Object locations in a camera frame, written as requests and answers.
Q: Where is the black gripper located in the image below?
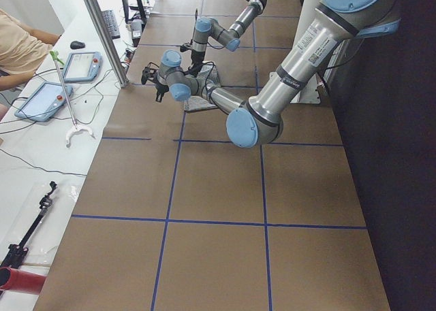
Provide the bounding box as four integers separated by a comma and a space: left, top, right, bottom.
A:
189, 50, 204, 77
154, 78, 168, 103

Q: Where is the navy white striped polo shirt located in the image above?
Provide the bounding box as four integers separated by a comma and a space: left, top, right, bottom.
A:
183, 61, 221, 112

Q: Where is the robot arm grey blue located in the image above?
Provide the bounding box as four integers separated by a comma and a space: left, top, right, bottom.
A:
180, 0, 267, 76
141, 0, 400, 148

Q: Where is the black keyboard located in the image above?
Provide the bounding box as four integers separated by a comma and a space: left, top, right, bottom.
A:
102, 10, 121, 39

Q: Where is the blue teach pendant far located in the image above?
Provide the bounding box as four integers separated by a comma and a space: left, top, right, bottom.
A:
63, 52, 102, 83

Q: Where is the blue teach pendant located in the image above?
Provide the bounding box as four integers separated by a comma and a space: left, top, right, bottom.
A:
14, 82, 65, 122
63, 52, 102, 83

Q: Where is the black computer mouse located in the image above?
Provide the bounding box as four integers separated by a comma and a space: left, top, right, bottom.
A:
69, 40, 86, 50

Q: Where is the blue teach pendant near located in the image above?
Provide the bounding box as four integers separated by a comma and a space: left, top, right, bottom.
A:
14, 82, 65, 122

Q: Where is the white reacher grabber tool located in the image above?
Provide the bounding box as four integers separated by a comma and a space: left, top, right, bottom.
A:
49, 50, 96, 148

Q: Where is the brown table cover mat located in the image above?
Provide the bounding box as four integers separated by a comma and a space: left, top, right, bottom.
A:
35, 0, 389, 310

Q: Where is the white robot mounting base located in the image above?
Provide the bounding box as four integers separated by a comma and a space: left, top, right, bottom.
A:
290, 0, 321, 104

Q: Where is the person in beige shirt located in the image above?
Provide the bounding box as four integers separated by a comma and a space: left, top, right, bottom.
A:
0, 8, 62, 91

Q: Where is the black tripod stick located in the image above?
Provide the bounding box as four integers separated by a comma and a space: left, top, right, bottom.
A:
1, 181, 57, 269

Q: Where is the red fire extinguisher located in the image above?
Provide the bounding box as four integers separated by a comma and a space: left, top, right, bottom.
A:
1, 267, 46, 295

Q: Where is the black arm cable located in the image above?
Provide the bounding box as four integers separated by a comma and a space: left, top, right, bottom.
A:
200, 61, 222, 104

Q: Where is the aluminium extrusion post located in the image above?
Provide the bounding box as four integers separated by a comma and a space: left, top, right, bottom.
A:
83, 0, 129, 88

